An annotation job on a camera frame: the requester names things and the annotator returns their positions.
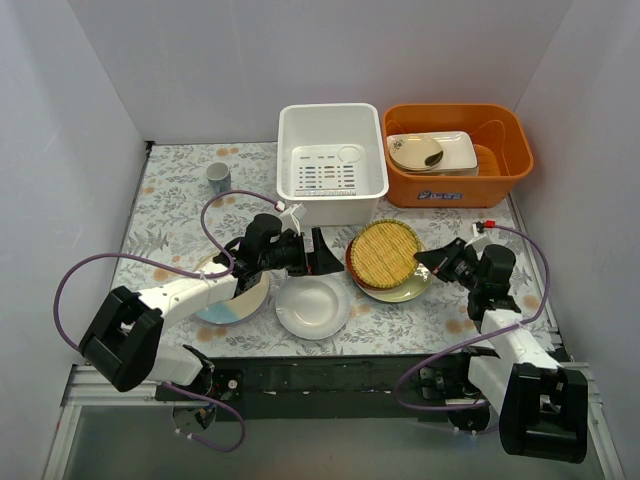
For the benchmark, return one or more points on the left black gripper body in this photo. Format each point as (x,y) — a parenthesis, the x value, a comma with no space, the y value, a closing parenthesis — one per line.
(308,253)

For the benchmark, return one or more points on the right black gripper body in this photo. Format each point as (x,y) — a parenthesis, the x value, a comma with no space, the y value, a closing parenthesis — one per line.
(448,265)

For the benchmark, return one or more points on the red lacquer plate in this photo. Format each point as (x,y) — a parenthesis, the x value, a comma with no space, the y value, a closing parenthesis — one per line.
(350,269)

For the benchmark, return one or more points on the round woven bamboo mat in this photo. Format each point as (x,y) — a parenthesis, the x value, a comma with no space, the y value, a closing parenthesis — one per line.
(382,254)

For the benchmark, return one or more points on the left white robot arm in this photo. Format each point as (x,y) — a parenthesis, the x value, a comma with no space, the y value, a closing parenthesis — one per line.
(123,342)

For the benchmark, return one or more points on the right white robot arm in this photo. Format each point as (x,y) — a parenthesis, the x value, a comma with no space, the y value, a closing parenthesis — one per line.
(542,407)

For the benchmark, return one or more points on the white plastic bin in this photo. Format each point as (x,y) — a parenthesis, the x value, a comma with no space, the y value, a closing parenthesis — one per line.
(336,123)

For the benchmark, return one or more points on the orange plastic bin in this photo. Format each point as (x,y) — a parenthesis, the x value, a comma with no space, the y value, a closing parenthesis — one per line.
(499,142)

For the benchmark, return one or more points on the cream plate under stack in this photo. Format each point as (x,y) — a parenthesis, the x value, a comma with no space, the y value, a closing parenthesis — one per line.
(412,288)

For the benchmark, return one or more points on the white scalloped plate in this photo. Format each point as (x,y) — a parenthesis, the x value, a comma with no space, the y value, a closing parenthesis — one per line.
(313,307)

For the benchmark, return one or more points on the beige and blue plate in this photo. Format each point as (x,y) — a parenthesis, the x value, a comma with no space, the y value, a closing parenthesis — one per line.
(239,309)

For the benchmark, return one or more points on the grey ceramic cup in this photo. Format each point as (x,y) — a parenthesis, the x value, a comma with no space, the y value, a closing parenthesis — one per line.
(219,177)

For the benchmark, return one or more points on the white perforated drain tray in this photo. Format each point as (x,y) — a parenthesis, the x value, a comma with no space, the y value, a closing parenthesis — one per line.
(326,171)

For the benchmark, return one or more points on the cream plate with flower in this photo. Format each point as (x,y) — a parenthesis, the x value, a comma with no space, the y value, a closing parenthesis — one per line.
(415,153)

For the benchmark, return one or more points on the white rectangular dish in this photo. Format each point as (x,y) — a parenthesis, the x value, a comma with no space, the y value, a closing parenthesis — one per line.
(459,158)

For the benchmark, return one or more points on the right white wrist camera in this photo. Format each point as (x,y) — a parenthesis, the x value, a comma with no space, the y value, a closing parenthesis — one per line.
(480,238)

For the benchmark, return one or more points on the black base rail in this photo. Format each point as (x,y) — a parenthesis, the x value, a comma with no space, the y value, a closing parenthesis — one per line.
(349,387)

